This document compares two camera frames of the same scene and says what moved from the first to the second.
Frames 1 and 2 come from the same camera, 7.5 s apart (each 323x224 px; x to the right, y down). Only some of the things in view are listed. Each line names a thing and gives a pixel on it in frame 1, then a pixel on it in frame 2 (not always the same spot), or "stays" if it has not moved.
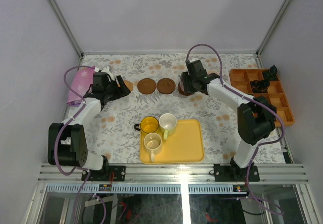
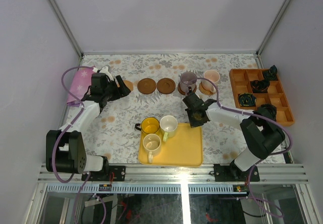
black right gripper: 186,77 to 192,123
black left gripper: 115,88 stays
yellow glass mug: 149,124 stays
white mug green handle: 167,122 stays
